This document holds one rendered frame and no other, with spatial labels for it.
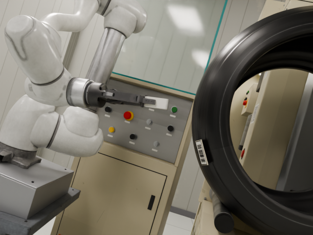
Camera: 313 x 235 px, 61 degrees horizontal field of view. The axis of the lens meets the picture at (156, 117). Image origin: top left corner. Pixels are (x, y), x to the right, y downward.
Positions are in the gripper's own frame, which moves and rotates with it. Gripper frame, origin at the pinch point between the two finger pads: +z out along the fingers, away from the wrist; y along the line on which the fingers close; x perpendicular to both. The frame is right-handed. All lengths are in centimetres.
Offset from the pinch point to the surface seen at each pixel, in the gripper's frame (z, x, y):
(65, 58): -186, -71, 244
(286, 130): 42.4, 0.5, 25.9
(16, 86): -259, -25, 252
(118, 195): -25, 43, 58
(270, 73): 34.5, -19.3, 26.1
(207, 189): 18.3, 25.5, 23.5
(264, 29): 24.9, -19.1, -11.6
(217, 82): 16.2, -5.5, -11.6
